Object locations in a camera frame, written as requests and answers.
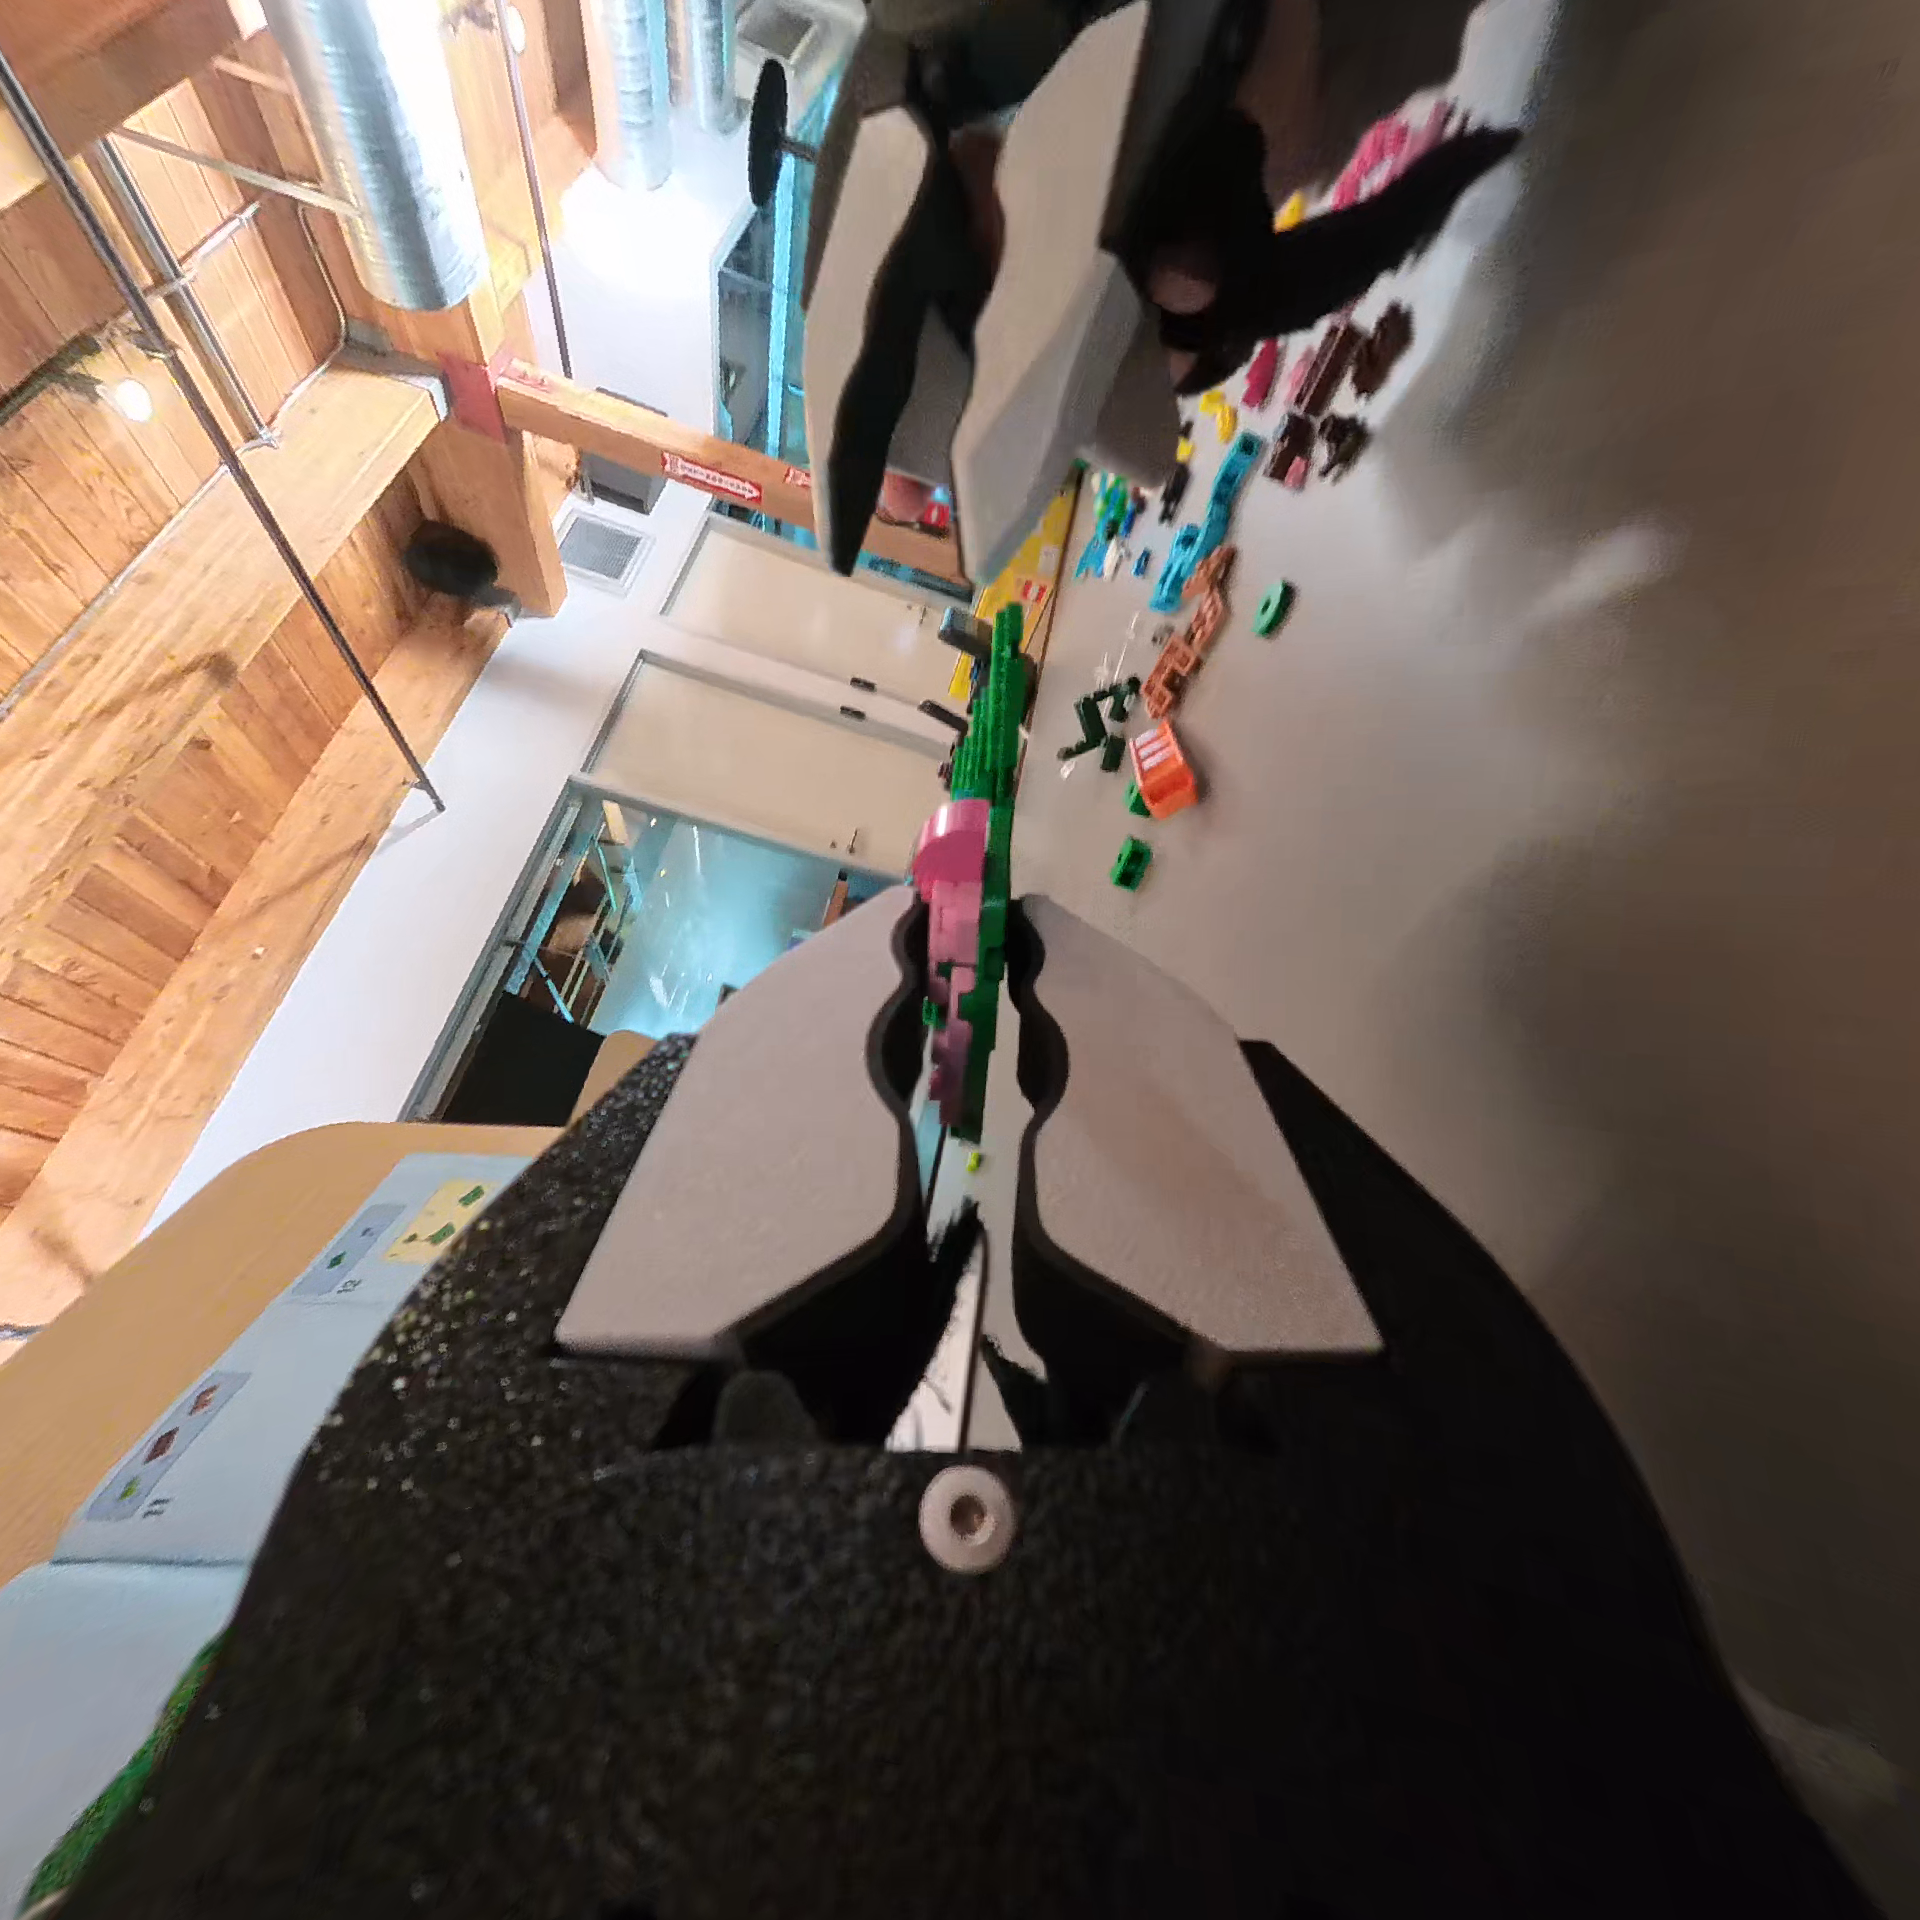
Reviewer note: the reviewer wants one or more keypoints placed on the silver ventilation duct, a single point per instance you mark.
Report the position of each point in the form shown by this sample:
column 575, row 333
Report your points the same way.
column 389, row 149
column 639, row 89

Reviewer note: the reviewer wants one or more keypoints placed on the green and pink lego model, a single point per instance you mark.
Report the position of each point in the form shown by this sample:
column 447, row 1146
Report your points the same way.
column 990, row 721

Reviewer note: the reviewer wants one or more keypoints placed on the pink lego bricks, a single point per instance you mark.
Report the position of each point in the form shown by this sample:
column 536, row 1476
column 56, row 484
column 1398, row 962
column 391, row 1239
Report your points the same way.
column 1395, row 149

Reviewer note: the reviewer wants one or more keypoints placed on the black round disc stand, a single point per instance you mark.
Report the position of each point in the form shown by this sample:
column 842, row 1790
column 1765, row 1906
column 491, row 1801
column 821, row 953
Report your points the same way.
column 769, row 133

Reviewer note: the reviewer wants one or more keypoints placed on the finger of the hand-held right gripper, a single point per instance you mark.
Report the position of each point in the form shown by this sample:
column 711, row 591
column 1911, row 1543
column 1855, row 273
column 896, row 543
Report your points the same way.
column 863, row 225
column 1049, row 359

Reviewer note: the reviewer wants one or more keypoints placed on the metal ceiling rod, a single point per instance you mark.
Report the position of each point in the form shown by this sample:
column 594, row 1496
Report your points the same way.
column 225, row 450

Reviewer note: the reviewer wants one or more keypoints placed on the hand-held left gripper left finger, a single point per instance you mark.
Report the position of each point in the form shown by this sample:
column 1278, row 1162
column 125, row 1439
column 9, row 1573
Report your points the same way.
column 751, row 1185

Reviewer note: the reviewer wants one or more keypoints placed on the wooden booklet stand board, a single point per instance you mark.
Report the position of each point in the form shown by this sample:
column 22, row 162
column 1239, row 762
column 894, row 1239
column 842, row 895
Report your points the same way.
column 181, row 1290

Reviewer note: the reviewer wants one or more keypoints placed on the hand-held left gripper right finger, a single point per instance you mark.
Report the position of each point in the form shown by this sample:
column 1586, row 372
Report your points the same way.
column 1201, row 1201

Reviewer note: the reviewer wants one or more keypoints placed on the grey wall vent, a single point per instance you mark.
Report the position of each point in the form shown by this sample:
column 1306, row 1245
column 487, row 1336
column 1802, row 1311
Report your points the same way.
column 605, row 543

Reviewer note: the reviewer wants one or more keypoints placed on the yellow lego box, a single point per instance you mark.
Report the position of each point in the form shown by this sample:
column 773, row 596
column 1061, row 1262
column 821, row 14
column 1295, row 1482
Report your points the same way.
column 1042, row 557

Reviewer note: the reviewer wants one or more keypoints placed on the ceiling light bulb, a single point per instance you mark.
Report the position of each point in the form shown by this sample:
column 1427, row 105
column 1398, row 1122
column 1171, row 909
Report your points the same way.
column 133, row 398

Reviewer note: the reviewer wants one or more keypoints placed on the person's right hand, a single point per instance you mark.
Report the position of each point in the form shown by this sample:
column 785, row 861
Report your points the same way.
column 1178, row 274

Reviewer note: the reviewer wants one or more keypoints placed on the lego instruction booklet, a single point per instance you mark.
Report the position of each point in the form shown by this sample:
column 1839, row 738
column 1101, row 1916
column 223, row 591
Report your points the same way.
column 89, row 1650

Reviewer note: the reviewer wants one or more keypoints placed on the scattered mixed-colour lego bricks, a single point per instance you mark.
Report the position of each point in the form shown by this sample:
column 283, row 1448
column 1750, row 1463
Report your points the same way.
column 1185, row 661

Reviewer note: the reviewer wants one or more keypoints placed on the wooden ceiling beam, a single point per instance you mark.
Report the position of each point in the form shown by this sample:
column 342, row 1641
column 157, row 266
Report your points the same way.
column 629, row 434

